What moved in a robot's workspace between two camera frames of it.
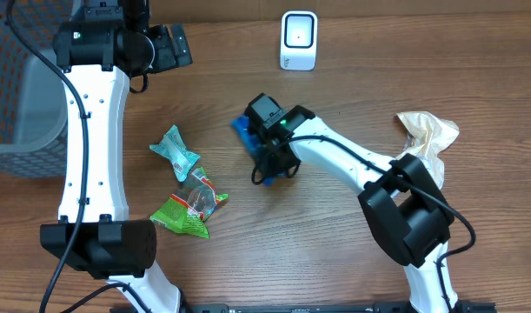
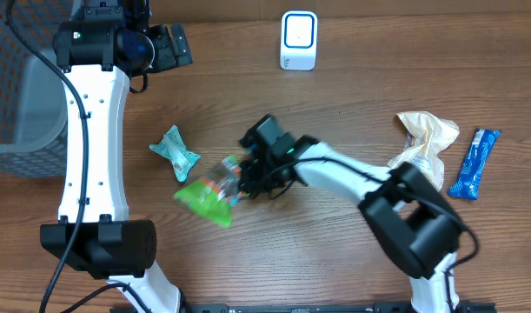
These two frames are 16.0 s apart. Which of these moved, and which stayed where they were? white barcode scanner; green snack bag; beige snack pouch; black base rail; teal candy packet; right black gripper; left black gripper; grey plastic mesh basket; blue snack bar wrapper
Moved: right black gripper; green snack bag; blue snack bar wrapper
Stayed: teal candy packet; black base rail; left black gripper; grey plastic mesh basket; white barcode scanner; beige snack pouch
